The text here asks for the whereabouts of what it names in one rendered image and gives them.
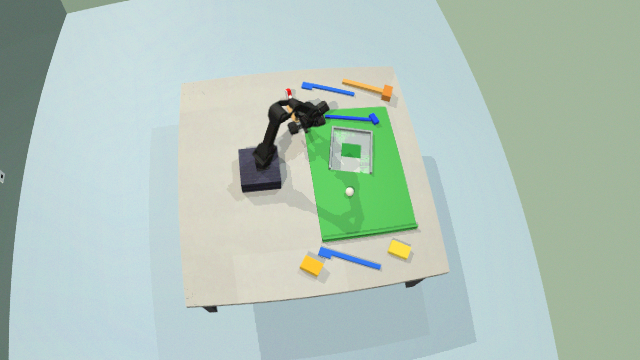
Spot green flat mat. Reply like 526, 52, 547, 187
305, 106, 416, 238

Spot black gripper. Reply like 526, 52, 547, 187
287, 115, 326, 135

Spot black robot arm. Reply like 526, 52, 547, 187
251, 97, 330, 171

